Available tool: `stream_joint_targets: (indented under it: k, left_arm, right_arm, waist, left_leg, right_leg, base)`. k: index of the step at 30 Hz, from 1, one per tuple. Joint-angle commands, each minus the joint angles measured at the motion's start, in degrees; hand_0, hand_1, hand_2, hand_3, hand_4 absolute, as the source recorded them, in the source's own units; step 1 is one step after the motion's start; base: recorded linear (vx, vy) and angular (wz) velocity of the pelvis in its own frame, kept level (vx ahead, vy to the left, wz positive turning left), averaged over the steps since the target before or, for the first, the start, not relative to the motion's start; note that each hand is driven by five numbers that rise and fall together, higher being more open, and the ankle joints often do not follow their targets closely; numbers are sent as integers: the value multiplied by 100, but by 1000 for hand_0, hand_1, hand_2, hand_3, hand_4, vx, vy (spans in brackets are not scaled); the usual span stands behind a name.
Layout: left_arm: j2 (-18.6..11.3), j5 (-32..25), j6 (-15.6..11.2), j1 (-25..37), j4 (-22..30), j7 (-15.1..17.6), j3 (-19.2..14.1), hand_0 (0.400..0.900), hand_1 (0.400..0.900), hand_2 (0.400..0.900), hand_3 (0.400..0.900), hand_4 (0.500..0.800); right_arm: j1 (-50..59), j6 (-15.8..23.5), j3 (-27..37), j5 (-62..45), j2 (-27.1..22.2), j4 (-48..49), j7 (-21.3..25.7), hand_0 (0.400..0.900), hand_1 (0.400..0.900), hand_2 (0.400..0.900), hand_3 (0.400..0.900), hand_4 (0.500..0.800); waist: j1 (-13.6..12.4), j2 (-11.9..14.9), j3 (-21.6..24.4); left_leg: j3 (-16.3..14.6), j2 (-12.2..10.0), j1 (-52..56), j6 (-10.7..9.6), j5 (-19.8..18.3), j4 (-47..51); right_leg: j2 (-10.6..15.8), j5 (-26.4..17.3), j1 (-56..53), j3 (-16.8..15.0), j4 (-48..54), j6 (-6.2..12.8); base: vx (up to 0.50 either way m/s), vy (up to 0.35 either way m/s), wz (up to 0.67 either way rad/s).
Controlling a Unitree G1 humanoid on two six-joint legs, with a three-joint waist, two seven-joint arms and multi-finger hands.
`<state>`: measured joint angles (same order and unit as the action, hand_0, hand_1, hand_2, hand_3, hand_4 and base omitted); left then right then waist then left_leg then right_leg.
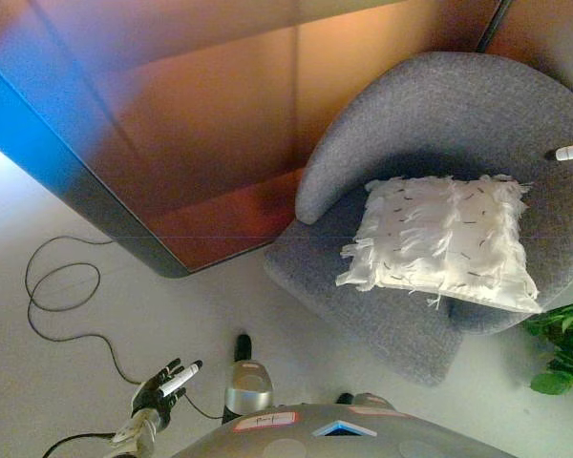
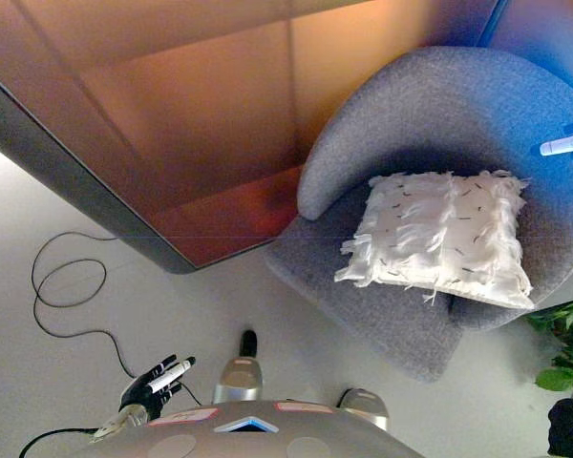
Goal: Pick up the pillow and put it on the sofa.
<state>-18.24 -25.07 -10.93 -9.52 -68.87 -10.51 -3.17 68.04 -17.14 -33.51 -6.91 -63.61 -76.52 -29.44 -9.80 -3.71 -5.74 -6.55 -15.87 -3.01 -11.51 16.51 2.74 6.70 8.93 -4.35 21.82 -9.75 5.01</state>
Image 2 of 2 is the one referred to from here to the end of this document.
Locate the grey robot torso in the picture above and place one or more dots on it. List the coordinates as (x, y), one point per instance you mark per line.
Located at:
(248, 434)

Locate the white fringed throw pillow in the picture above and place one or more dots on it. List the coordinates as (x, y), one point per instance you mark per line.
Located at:
(439, 238)

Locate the grey fabric armchair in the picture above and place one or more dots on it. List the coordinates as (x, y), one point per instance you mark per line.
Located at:
(401, 143)

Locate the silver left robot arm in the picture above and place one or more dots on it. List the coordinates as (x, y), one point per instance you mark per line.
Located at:
(121, 422)

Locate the green leafy houseplant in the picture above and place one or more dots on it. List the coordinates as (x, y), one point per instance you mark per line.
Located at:
(566, 343)

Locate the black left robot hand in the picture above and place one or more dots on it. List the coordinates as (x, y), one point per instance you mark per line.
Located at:
(145, 386)

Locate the silver left robot leg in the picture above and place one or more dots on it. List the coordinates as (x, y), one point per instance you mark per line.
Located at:
(239, 377)

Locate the silver right robot leg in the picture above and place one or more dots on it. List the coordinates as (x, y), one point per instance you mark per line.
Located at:
(365, 408)

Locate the silver robot leg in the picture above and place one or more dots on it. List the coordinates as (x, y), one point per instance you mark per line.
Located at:
(365, 408)
(239, 377)

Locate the brown wooden cabinet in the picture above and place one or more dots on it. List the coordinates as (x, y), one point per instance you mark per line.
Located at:
(172, 119)

